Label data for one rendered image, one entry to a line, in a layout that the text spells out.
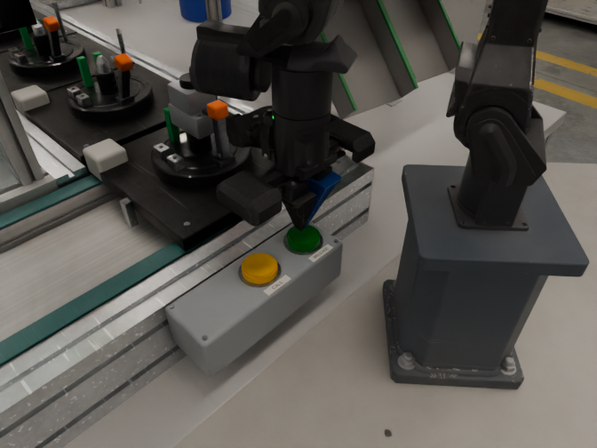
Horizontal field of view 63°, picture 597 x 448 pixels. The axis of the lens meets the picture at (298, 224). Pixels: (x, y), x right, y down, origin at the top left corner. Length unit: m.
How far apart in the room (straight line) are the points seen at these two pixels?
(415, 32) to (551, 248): 0.57
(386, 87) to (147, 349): 0.54
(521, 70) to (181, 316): 0.38
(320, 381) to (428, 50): 0.62
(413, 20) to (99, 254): 0.66
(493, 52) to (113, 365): 0.45
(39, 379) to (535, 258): 0.46
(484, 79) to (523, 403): 0.36
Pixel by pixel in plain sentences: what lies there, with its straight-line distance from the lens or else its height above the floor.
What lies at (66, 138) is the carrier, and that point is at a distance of 0.83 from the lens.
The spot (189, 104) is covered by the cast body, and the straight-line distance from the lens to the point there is 0.64.
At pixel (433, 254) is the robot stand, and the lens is 0.44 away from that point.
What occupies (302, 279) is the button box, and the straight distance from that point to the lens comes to 0.55.
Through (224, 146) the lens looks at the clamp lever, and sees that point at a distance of 0.65.
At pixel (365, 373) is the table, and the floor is 0.86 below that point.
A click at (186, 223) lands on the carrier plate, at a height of 0.97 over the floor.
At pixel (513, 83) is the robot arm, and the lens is 0.41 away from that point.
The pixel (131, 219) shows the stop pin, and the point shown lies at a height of 0.94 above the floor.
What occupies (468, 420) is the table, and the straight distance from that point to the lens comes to 0.59.
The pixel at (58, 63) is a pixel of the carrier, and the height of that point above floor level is 0.99.
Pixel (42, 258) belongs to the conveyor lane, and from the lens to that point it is 0.71.
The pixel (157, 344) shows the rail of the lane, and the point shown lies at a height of 0.91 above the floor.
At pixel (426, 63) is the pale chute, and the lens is 0.94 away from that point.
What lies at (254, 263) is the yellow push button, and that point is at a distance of 0.54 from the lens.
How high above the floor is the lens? 1.36
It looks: 41 degrees down
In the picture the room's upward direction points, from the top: straight up
